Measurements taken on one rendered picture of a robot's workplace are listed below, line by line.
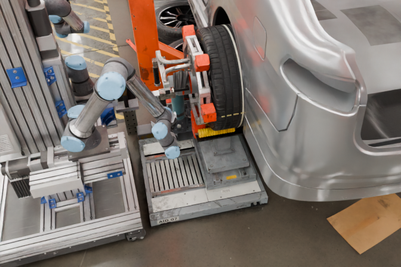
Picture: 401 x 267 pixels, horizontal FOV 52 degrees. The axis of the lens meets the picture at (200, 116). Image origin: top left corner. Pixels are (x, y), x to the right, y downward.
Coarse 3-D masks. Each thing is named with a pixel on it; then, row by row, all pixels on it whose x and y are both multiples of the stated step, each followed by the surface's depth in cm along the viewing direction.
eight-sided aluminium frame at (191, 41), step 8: (184, 40) 257; (192, 40) 247; (184, 48) 264; (192, 48) 238; (200, 48) 238; (184, 56) 272; (192, 56) 233; (200, 88) 231; (208, 88) 232; (200, 96) 232; (208, 96) 233; (192, 104) 278; (200, 104) 236; (200, 112) 240; (200, 120) 244
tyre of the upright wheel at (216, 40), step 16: (208, 32) 240; (224, 32) 239; (208, 48) 231; (224, 48) 232; (224, 64) 228; (224, 80) 228; (240, 80) 229; (224, 96) 231; (240, 96) 232; (224, 112) 236; (240, 112) 239; (224, 128) 252
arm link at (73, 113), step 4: (72, 108) 212; (76, 108) 212; (80, 108) 212; (68, 112) 209; (72, 112) 209; (76, 112) 209; (80, 112) 209; (68, 116) 209; (72, 116) 207; (76, 116) 206; (92, 128) 217
